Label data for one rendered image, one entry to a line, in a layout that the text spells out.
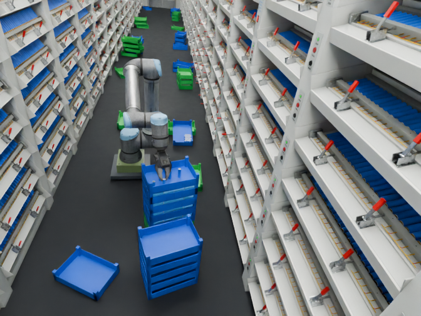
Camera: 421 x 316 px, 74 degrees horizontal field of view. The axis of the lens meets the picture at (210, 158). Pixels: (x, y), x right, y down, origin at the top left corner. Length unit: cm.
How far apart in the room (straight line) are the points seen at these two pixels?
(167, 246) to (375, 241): 108
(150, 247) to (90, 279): 48
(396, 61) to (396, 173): 24
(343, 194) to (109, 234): 160
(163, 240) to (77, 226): 78
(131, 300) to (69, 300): 34
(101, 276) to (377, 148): 162
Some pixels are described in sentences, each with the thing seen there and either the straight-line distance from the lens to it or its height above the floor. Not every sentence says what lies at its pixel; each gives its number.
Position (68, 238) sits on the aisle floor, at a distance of 216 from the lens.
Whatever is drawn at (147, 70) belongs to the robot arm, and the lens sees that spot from 208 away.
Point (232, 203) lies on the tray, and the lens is 219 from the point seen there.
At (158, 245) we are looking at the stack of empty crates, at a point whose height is 32.
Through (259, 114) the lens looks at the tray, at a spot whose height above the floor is 91.
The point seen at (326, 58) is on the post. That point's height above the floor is 138.
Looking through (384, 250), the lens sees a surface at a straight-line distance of 81.
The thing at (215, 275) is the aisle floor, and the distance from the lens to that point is 191.
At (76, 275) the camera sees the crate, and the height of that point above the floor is 0.
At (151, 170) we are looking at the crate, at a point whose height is 49.
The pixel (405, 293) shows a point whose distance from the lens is 75.
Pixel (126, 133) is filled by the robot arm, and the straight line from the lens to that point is 234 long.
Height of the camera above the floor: 160
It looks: 35 degrees down
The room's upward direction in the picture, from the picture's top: 7 degrees clockwise
